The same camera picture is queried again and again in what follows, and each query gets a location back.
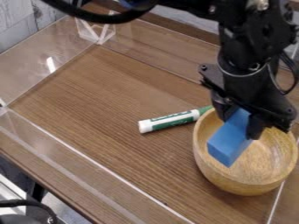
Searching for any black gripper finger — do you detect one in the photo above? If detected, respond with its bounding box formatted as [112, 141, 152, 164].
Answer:
[210, 90, 239, 122]
[247, 114, 270, 140]

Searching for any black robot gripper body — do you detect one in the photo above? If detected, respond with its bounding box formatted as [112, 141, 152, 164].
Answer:
[199, 55, 298, 133]

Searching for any blue rectangular block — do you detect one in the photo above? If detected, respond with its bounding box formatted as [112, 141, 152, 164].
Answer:
[207, 108, 253, 167]

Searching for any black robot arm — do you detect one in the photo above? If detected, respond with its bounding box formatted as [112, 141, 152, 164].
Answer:
[159, 0, 299, 140]

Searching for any brown wooden bowl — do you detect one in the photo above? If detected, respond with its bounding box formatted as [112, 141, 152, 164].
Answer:
[192, 108, 299, 196]

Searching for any green and white marker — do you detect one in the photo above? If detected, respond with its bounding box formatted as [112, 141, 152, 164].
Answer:
[138, 106, 211, 134]

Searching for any clear acrylic tray wall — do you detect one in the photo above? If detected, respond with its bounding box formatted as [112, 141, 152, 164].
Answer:
[0, 9, 299, 224]

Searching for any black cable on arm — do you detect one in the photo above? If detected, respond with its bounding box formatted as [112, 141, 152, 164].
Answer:
[40, 0, 299, 97]

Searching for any black equipment with cable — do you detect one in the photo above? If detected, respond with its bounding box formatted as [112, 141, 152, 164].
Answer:
[0, 199, 60, 224]

